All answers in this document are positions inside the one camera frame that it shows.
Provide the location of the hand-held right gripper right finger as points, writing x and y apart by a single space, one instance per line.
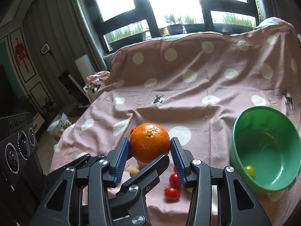
177 162

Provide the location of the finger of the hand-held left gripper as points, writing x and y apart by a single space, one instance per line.
145 176
82 158

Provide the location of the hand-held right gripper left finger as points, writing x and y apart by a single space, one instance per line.
122 162

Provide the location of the yellow cherry tomato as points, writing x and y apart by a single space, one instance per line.
134 172
189 189

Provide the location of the orange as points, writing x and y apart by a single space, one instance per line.
149 141

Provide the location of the yellow-green cherry tomato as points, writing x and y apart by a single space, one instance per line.
249 171

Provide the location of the green bowl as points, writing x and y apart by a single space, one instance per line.
270 150

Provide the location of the red cherry tomato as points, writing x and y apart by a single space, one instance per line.
171 193
174 180
133 131

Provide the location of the white plastic bag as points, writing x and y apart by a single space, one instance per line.
58 127

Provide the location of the green houseplant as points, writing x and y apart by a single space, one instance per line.
48 108

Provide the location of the black and white printed bag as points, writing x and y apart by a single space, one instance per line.
91 90

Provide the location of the pink polka dot sheet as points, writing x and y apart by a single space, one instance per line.
199 94

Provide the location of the crumpled pink clothing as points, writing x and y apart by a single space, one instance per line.
96 78

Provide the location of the black stick vacuum cleaner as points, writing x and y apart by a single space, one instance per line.
67 77

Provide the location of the white tall appliance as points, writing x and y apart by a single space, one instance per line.
84 68

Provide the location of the black rectangular planter with grass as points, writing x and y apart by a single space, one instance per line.
192 27
232 27
127 40

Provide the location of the small yellow container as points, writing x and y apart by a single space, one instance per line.
164 31

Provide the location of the black round pot with plant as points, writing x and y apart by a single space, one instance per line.
175 29

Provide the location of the black framed window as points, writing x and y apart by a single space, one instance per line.
164 0

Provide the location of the light blue cloth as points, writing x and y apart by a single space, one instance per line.
265 23

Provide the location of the grey curtain with patterned trim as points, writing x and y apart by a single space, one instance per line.
270 0

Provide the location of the red knot wall decoration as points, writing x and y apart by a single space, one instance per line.
21 53

